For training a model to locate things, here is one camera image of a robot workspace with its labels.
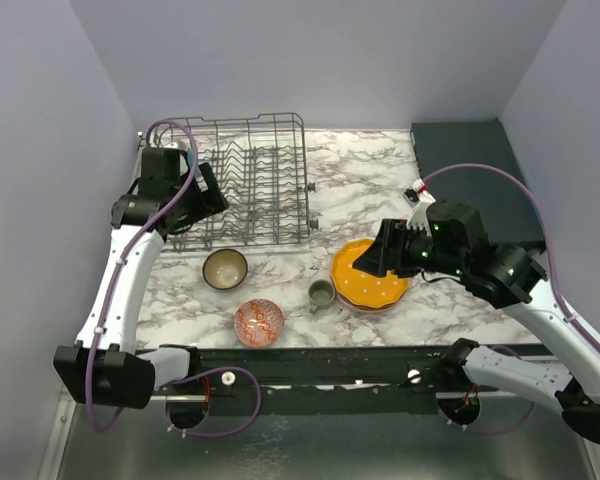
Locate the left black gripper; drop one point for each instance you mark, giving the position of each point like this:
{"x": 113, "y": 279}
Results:
{"x": 209, "y": 201}

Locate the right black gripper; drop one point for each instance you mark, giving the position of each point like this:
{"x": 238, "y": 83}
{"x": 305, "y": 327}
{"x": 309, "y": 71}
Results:
{"x": 379, "y": 257}

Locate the orange polka dot plate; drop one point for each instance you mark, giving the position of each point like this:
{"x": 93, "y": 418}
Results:
{"x": 361, "y": 288}

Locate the grey wire dish rack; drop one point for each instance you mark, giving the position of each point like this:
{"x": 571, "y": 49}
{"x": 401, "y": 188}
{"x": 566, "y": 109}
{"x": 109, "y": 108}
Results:
{"x": 261, "y": 168}

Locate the blue floral mug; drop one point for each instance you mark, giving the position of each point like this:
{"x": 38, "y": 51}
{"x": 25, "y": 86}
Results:
{"x": 189, "y": 160}

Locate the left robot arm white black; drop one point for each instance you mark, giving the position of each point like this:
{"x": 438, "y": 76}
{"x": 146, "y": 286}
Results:
{"x": 103, "y": 367}

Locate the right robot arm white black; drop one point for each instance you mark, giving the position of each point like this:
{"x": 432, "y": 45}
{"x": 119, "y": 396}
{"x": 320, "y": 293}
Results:
{"x": 507, "y": 277}

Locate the small grey cup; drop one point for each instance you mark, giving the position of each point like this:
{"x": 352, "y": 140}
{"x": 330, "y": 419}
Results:
{"x": 321, "y": 294}

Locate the dark brown cream bowl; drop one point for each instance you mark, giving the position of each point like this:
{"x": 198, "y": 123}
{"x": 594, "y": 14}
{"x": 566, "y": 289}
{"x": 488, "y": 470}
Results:
{"x": 225, "y": 269}

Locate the red patterned bowl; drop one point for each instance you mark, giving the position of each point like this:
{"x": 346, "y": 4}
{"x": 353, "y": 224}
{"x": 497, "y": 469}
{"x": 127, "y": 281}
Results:
{"x": 258, "y": 323}

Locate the dark blue flat box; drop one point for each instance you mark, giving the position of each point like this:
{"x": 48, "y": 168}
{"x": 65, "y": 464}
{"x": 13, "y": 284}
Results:
{"x": 508, "y": 216}

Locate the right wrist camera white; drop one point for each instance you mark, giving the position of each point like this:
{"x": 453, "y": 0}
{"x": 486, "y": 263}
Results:
{"x": 419, "y": 199}

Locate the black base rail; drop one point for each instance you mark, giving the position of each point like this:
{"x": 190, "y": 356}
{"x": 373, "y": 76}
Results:
{"x": 328, "y": 381}

